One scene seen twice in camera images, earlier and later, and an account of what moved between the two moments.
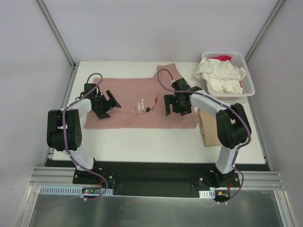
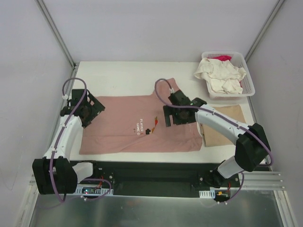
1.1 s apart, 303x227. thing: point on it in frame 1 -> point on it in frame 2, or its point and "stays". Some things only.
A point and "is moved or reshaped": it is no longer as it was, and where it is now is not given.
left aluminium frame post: (54, 30) stays
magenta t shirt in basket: (222, 58) stays
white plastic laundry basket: (238, 59) stays
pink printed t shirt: (142, 103) is moved or reshaped
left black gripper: (105, 107) -> (95, 107)
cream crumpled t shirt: (221, 76) stays
